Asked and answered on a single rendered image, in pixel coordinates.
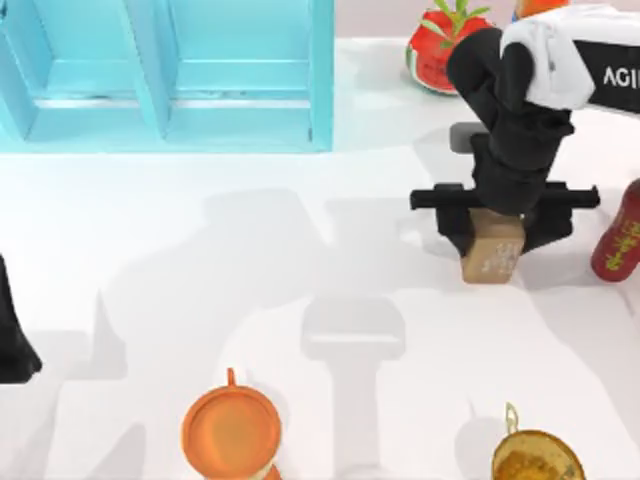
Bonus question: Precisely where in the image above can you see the orange bottle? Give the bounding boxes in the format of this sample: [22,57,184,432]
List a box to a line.
[513,0,572,21]

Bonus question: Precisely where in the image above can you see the gold trophy cup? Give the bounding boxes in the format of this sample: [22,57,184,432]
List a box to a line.
[491,401,587,480]

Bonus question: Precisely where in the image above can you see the red bottle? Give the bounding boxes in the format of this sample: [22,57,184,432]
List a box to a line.
[589,178,640,285]

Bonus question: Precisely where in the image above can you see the pale grey rounded box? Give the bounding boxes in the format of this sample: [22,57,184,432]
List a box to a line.
[449,122,489,154]

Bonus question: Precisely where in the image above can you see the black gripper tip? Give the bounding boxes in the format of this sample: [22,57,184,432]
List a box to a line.
[0,254,44,385]

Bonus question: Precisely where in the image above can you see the light blue rack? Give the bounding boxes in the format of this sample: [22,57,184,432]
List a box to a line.
[0,0,335,154]

